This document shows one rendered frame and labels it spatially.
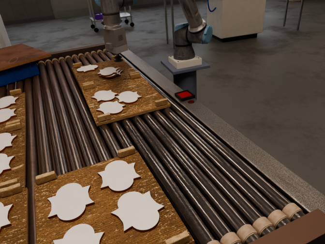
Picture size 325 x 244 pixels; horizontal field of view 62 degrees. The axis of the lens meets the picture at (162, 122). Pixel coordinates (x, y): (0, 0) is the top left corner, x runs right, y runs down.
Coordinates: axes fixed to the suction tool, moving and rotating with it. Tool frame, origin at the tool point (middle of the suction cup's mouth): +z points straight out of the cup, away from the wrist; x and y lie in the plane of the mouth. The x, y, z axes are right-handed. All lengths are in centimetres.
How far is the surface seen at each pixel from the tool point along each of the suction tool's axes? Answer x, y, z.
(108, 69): 14.5, -31.8, 15.5
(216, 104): 169, -53, 112
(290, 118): 186, 26, 112
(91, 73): 9.0, -42.8, 18.4
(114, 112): -14.7, 11.1, 17.4
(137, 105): -3.2, 13.1, 18.4
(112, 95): -4.3, -3.6, 17.4
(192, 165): -20, 59, 20
